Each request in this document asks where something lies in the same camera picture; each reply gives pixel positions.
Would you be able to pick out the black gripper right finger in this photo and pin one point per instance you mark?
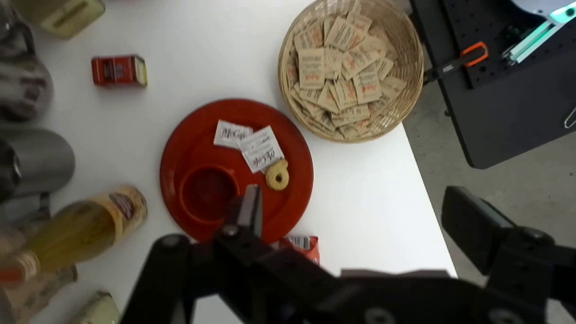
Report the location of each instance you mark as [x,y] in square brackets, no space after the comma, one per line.
[473,225]

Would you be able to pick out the white sugar sachet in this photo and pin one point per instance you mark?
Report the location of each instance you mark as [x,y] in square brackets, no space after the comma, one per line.
[228,133]

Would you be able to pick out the black perforated table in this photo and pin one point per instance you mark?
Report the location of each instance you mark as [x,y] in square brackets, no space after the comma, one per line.
[498,112]

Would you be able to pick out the wicker basket of packets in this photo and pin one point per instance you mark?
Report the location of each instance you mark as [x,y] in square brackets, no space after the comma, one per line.
[351,70]

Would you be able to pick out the yellow oil bottle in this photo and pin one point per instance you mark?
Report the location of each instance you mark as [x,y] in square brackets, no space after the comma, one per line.
[77,232]

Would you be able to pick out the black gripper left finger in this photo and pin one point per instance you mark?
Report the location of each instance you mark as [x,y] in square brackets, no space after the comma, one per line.
[244,212]

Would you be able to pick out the orange snack packet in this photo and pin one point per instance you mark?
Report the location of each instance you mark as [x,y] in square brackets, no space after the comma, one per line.
[306,245]

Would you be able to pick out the small round cookie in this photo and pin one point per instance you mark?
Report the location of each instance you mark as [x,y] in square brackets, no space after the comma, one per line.
[277,175]

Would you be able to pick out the small red tin box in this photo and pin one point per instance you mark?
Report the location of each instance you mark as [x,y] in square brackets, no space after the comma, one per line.
[118,70]

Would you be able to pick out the red plate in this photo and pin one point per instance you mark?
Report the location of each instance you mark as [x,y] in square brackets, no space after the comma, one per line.
[198,178]

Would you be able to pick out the grey metal canister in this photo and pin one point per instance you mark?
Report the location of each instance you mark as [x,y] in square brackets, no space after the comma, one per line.
[32,160]

